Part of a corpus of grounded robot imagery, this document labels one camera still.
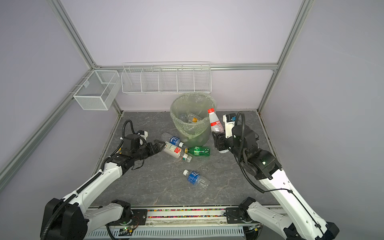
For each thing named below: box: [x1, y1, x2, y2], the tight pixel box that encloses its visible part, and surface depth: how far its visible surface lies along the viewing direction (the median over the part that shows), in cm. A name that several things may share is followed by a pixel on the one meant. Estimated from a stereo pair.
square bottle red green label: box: [163, 141, 182, 159], surface depth 93 cm
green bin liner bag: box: [170, 92, 217, 139], surface depth 93 cm
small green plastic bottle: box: [184, 146, 211, 157], surface depth 95 cm
